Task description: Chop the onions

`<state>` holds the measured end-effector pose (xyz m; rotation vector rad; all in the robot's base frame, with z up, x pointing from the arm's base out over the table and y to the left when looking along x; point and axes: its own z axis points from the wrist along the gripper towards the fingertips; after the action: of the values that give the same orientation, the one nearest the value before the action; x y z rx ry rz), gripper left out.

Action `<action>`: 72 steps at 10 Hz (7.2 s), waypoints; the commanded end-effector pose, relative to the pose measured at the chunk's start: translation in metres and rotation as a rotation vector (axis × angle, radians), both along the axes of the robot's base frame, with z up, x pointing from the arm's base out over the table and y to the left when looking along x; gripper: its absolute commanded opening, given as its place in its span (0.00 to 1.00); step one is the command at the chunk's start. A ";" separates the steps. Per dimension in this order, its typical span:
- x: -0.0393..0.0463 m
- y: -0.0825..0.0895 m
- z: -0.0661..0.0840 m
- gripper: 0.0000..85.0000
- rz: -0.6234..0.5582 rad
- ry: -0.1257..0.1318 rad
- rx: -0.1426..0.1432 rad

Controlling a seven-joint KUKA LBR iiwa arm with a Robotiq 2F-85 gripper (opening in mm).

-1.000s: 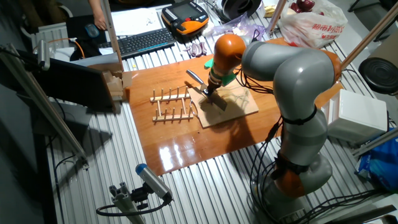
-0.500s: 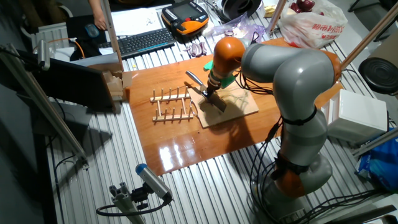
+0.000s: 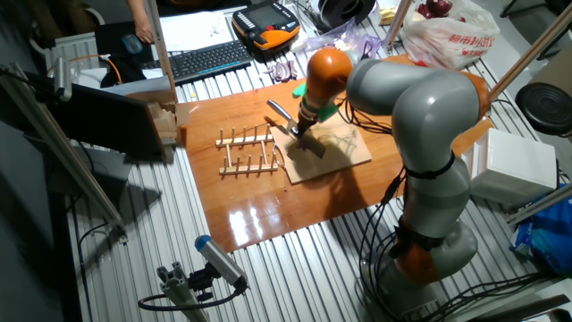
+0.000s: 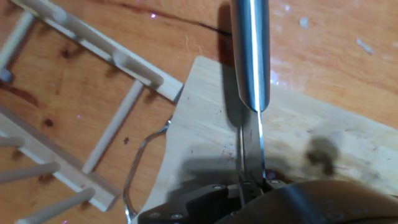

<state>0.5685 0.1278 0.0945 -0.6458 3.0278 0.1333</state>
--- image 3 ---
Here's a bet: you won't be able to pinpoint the black mouse pad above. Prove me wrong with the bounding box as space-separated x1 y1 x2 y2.
95 21 156 89

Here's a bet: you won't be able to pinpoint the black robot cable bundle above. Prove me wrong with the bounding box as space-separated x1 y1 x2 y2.
334 96 551 322

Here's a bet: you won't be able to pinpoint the large reddish wooden panel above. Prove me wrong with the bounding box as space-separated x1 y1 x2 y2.
181 53 495 254

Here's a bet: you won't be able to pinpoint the computer mouse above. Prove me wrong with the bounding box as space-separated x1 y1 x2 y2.
121 33 144 55

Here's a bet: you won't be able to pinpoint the steel cleaver knife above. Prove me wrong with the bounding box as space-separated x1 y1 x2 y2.
266 98 327 160

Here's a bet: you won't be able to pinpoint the white drawer box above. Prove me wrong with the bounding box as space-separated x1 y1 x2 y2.
462 128 559 207

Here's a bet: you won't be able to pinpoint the black camera cable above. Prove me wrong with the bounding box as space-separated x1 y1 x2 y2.
137 276 249 312

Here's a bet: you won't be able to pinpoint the white shopping bag red print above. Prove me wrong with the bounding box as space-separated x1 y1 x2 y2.
399 0 501 68

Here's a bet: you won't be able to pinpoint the light wooden cutting board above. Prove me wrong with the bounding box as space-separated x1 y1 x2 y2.
269 119 373 186

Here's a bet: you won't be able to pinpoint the black monitor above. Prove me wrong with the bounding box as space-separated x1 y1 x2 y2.
44 82 165 158

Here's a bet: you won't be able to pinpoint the person's right hand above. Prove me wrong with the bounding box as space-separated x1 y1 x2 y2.
134 17 156 45

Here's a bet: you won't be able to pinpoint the blue plastic bag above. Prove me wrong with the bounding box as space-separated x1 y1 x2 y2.
510 185 572 276

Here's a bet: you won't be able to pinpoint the orange cable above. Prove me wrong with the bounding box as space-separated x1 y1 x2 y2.
66 53 123 86

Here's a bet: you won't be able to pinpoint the orange black teach pendant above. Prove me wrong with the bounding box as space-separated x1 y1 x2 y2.
231 0 302 62

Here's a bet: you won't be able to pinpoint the short aluminium profile bracket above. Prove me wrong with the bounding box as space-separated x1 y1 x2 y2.
156 261 211 322

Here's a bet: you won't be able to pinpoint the black round stool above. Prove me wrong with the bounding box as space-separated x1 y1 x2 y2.
515 81 572 138

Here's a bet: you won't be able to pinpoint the silver camera blue end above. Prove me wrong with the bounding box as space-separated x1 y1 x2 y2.
194 234 249 292

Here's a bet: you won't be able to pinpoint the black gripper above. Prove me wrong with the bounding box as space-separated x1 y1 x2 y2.
290 111 320 140

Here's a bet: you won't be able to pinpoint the person's right forearm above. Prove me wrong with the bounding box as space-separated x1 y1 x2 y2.
126 0 152 22

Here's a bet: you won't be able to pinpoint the black keyboard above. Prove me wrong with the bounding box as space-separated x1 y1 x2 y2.
141 39 254 87

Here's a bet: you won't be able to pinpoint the black round reel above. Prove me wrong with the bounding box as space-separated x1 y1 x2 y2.
317 0 377 31

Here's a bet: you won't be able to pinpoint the red onion slices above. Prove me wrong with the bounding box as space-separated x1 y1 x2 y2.
265 60 299 83

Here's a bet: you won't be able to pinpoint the wooden peg dish rack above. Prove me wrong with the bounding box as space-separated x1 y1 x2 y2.
214 123 281 177

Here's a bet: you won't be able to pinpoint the yellow packet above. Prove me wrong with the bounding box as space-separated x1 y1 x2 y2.
378 6 399 26

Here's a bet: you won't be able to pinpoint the white paper sheet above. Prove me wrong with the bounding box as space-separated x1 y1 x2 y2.
158 11 236 53

